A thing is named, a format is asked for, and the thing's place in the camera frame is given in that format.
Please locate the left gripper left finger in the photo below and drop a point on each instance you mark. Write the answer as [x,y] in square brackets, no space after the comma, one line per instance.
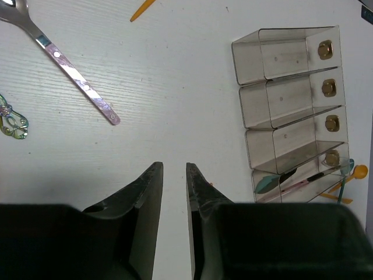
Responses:
[112,239]

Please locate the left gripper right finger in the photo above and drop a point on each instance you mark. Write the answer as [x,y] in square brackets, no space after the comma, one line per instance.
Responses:
[230,240]

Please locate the teal plastic knife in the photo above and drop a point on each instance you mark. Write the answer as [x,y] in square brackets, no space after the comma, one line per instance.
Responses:
[268,183]

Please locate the silver knife pink handle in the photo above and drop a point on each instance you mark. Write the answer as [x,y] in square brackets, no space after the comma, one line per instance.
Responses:
[293,187]

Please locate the iridescent ornate spoon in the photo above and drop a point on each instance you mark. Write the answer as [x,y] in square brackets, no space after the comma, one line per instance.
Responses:
[13,124]

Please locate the silver spoon pink handle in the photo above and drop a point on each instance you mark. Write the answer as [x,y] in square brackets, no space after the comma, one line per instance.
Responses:
[17,13]

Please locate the teal plastic spoon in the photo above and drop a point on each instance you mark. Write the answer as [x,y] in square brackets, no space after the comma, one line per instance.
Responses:
[345,172]

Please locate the orange plastic spoon right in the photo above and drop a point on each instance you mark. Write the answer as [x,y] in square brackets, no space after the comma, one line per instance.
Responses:
[359,172]

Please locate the orange plastic spoon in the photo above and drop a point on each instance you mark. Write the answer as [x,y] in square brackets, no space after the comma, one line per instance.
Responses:
[359,172]
[141,9]

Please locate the clear tiered utensil organizer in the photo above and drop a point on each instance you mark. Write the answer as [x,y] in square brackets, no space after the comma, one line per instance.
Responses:
[293,106]

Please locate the orange plastic spoon far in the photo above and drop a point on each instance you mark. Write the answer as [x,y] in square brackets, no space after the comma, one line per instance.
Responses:
[141,9]

